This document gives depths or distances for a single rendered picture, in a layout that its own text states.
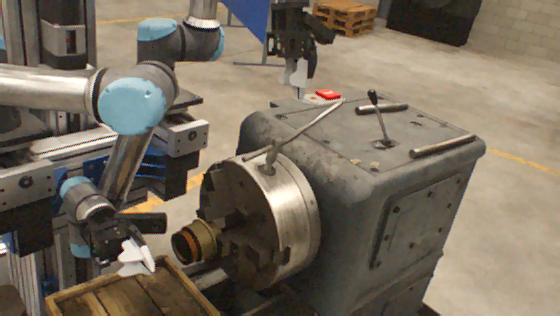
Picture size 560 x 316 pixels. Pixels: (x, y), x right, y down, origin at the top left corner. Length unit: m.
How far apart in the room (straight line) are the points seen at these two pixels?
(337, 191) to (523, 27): 10.03
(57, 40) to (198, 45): 0.40
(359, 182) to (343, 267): 0.21
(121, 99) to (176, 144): 0.52
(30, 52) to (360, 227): 1.02
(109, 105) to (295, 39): 0.40
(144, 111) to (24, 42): 0.62
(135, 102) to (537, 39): 10.31
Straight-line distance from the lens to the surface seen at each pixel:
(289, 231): 1.01
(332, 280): 1.16
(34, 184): 1.28
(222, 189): 1.08
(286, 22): 1.04
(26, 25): 1.50
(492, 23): 11.04
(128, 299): 1.21
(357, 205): 1.04
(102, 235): 1.04
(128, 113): 0.98
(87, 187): 1.18
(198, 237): 1.02
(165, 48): 1.51
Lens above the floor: 1.73
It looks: 27 degrees down
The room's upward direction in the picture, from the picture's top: 10 degrees clockwise
